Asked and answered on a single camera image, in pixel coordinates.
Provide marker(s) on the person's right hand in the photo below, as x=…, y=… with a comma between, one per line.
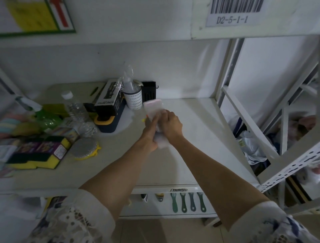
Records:
x=172, y=126

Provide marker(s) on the person's left hand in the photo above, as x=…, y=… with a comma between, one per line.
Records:
x=150, y=136

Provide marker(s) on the person's left fingers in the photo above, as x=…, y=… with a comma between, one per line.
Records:
x=155, y=125

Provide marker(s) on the person's right fingers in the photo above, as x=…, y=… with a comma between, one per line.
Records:
x=165, y=116

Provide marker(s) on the white pink packet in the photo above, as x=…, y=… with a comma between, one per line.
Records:
x=153, y=107

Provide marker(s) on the person's left forearm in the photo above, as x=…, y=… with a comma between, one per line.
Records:
x=117, y=175

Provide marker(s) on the person's right forearm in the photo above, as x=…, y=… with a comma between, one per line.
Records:
x=215, y=180

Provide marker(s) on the black hook rack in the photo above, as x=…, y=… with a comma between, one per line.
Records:
x=149, y=91

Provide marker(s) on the white perforated cup holder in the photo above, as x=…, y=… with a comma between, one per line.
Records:
x=133, y=100

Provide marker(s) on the dark blue yellow box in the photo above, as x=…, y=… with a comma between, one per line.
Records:
x=107, y=124

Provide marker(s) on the spray bottle in clear bag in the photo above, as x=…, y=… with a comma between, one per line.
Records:
x=128, y=83

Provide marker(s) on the black spray bottle box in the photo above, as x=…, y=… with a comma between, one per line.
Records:
x=111, y=96

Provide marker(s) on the black pen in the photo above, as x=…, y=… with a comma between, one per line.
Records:
x=94, y=91

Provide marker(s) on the round grey yellow scouring pad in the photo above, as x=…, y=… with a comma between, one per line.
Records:
x=83, y=149

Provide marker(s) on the clear bottle with white cap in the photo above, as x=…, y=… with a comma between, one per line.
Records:
x=76, y=111

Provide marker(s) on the colourful wrapped sponge packet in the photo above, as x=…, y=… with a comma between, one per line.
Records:
x=67, y=134

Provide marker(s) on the pile of clothes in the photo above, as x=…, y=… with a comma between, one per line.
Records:
x=252, y=147

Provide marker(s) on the green spray bottle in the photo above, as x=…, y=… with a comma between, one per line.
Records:
x=47, y=120

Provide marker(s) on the white lace floral blouse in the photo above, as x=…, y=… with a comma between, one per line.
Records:
x=82, y=220

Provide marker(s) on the yellow green sponge pack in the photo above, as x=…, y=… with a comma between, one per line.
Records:
x=37, y=152

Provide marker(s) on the white barcode label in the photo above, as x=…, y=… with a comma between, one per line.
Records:
x=235, y=15

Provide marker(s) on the pastel striped cloth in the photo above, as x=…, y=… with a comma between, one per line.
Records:
x=15, y=125

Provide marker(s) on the green framed yellow poster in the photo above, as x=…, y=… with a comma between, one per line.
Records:
x=32, y=17

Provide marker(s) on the white metal shelf frame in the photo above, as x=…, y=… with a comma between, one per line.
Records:
x=287, y=160

